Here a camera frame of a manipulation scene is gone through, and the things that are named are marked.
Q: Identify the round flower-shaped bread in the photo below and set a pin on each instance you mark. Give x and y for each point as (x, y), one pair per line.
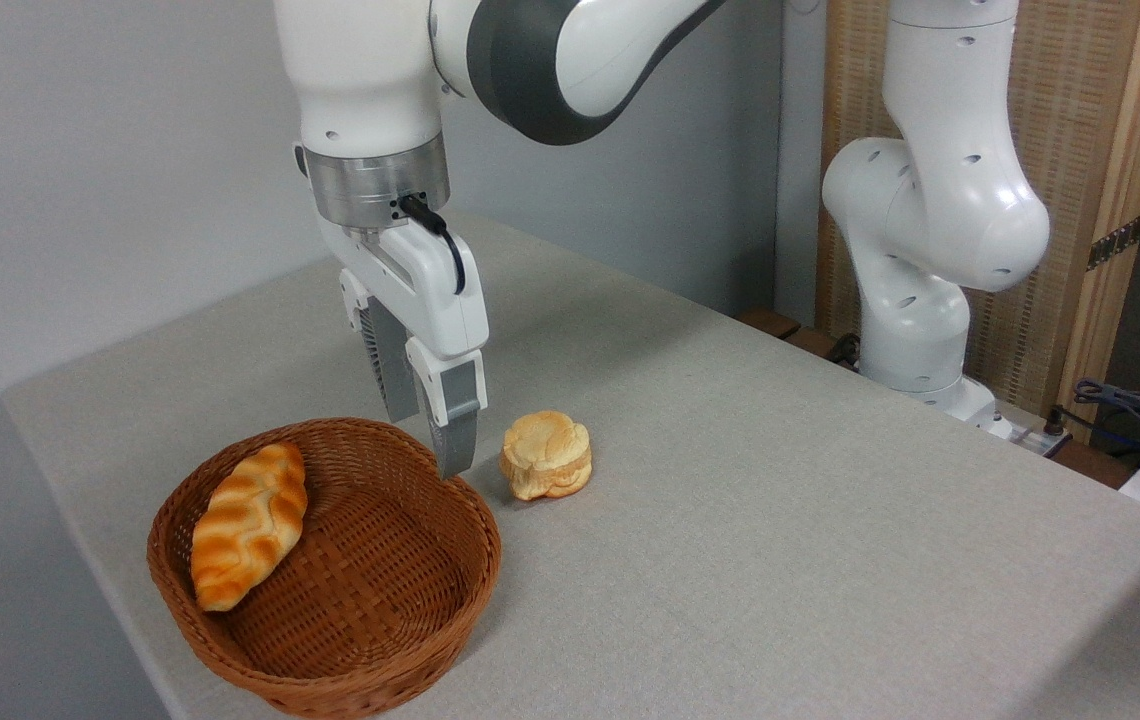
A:
(547, 455)

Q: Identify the black plug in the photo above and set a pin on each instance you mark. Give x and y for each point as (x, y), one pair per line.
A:
(1056, 422)

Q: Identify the metal screen hinge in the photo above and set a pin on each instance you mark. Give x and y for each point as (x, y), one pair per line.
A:
(1117, 242)

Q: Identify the brown wicker basket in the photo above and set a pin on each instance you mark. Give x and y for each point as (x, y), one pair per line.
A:
(380, 600)

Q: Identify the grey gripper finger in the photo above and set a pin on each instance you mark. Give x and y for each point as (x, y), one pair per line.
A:
(457, 420)
(388, 370)

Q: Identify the wooden woven screen panel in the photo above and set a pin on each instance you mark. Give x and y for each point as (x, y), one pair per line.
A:
(1080, 100)

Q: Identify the long twisted bread loaf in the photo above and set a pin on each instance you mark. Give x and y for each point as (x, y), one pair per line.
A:
(245, 530)

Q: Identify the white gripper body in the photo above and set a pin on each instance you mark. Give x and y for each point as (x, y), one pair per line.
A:
(430, 290)

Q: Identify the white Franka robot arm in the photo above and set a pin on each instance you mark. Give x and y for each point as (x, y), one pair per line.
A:
(360, 80)

